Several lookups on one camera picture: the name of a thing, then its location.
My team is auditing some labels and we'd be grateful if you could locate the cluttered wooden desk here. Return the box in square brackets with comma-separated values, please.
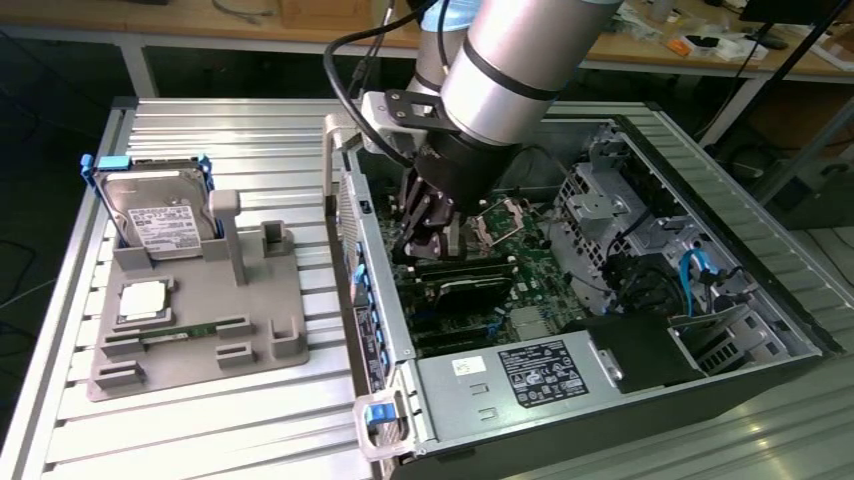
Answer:
[577, 0, 854, 146]

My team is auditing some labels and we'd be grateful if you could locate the hanging cable with metal plug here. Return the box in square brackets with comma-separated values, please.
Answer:
[350, 0, 396, 97]

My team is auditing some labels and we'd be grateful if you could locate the black plastic air shroud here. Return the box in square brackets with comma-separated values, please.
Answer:
[563, 312, 706, 396]

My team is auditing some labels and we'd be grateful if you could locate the open black PC case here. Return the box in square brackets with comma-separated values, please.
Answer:
[322, 112, 843, 480]

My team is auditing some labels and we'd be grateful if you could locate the black camera cable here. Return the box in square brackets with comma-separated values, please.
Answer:
[323, 24, 435, 169]

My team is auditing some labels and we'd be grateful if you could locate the black slanted pole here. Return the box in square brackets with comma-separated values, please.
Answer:
[773, 0, 846, 84]

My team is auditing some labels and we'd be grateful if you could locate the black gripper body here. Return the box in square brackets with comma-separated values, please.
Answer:
[407, 128, 523, 215]

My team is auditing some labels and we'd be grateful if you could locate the white and orange plastic part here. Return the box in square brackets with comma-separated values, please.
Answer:
[663, 33, 763, 63]

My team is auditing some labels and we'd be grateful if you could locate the green motherboard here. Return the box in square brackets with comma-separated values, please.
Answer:
[376, 197, 589, 352]

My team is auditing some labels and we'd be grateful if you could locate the silver chipset heatsink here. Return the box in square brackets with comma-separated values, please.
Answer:
[511, 306, 554, 334]

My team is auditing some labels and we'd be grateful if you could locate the silver CPU chip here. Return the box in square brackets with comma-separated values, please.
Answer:
[116, 280, 170, 325]

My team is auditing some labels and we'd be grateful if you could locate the blue disk wire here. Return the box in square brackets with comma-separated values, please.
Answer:
[677, 247, 717, 316]

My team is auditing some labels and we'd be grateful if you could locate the long wooden desk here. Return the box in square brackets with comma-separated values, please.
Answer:
[0, 0, 429, 99]

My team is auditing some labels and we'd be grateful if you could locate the silver metal disk bay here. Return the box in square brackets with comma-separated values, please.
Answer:
[546, 159, 662, 311]

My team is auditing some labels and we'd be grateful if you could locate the grey parts rack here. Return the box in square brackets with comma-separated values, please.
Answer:
[87, 188, 314, 403]

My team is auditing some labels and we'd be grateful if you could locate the metal socket cover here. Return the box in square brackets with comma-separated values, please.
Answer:
[473, 197, 533, 249]

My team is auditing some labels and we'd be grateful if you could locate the black monitor stand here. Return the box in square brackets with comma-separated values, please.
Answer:
[738, 0, 790, 50]

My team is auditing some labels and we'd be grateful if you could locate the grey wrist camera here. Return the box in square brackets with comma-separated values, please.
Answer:
[359, 88, 466, 154]

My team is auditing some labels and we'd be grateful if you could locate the black labelled RAM stick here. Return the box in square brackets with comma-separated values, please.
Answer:
[418, 267, 519, 283]

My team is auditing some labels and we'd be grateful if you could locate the silver power supply unit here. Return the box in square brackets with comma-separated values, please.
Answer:
[412, 332, 626, 446]

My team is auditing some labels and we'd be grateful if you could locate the green RAM stick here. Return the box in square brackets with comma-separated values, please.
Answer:
[104, 315, 246, 346]

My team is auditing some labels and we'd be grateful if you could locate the hard disk in blue carrier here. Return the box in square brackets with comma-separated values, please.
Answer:
[80, 153, 223, 261]

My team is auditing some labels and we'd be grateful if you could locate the black graphics card with fan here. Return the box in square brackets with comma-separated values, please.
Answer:
[420, 273, 517, 321]

